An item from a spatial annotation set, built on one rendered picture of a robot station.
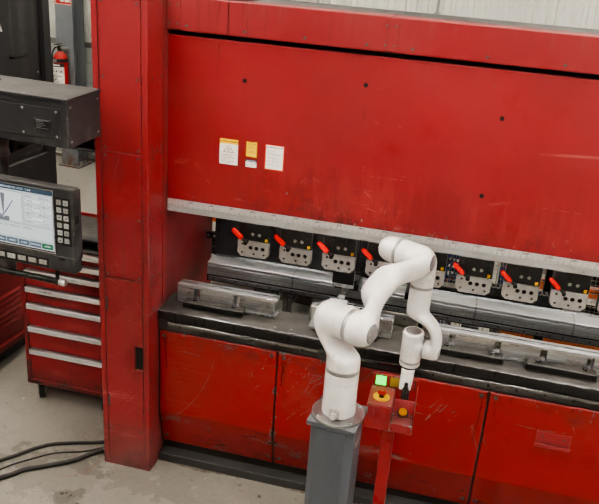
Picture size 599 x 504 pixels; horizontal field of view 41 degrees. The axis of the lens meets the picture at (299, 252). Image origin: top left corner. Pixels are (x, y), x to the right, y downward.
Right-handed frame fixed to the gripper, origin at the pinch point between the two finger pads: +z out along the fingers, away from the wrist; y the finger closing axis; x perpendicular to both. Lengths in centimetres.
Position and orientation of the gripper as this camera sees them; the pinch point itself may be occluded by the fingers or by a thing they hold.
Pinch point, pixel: (404, 394)
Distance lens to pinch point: 337.8
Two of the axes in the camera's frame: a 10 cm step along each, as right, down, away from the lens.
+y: -2.2, 4.4, -8.7
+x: 9.7, 1.4, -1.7
